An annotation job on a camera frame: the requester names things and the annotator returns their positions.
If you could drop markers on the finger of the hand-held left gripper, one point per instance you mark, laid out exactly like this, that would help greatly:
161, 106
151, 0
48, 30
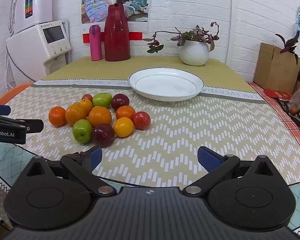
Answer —
0, 110
27, 125

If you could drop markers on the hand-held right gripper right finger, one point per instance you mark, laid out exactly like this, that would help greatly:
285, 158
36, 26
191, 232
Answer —
209, 159

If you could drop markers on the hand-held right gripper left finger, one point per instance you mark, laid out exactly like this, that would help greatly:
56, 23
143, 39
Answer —
96, 156

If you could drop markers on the dark red plum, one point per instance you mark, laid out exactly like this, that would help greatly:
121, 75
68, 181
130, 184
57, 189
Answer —
120, 101
103, 135

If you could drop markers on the green apple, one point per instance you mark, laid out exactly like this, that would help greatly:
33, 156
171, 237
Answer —
82, 130
102, 100

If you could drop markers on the large orange mandarin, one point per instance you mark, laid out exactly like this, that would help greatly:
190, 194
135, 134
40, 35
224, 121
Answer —
100, 116

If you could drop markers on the yellow orange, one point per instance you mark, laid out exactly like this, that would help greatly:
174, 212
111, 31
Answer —
123, 127

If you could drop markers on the small orange mandarin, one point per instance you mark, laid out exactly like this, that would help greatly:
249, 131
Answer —
86, 105

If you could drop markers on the red apple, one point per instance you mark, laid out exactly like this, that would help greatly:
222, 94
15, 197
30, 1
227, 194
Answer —
141, 120

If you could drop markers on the small red fruit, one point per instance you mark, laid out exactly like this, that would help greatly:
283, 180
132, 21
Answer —
87, 97

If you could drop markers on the white round plate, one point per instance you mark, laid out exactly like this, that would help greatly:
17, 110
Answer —
165, 85

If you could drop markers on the teal lattice tablecloth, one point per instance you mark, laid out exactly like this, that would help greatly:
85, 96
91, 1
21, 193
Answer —
2, 155

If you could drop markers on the orange chair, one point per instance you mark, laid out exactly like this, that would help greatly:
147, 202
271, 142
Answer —
12, 93

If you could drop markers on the chevron patterned tablecloth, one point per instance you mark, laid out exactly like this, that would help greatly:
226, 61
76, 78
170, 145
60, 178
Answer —
170, 135

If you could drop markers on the white appliance with screen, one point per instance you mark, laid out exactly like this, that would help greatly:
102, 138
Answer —
32, 52

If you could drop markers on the olive yellow tablecloth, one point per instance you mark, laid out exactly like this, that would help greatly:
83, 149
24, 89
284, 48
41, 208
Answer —
90, 72

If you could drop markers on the red envelope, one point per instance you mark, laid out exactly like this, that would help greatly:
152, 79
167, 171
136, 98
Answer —
277, 94

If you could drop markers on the pink bottle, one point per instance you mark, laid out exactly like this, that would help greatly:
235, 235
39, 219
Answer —
95, 45

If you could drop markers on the purple plant in white pot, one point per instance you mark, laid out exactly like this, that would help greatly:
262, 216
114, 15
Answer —
193, 53

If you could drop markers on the cardboard box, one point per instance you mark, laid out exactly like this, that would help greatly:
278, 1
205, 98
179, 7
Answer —
272, 67

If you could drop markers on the red thermos jug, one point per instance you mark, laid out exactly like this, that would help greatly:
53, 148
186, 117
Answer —
116, 37

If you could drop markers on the red paper strip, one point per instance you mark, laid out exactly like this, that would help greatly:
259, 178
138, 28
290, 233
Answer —
136, 37

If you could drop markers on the dark purple plant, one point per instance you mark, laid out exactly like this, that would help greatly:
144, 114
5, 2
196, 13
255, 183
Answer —
288, 45

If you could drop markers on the white wall water purifier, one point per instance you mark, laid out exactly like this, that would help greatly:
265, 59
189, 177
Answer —
38, 5

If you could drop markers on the wall poster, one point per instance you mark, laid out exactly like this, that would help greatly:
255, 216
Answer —
97, 7

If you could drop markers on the white wall pipe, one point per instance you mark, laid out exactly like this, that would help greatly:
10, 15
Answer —
231, 17

